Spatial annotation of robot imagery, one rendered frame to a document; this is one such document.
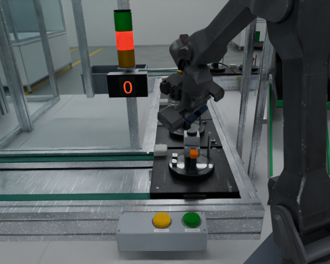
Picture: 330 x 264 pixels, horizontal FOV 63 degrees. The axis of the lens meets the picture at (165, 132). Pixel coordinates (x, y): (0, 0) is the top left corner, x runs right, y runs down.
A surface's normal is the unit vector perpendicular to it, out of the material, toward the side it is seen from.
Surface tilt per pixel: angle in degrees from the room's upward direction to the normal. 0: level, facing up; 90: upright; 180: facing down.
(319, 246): 10
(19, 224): 90
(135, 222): 0
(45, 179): 0
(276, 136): 45
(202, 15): 90
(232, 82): 90
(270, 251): 0
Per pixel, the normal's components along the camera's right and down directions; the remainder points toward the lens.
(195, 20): -0.04, 0.43
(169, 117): 0.01, -0.57
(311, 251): -0.09, -0.96
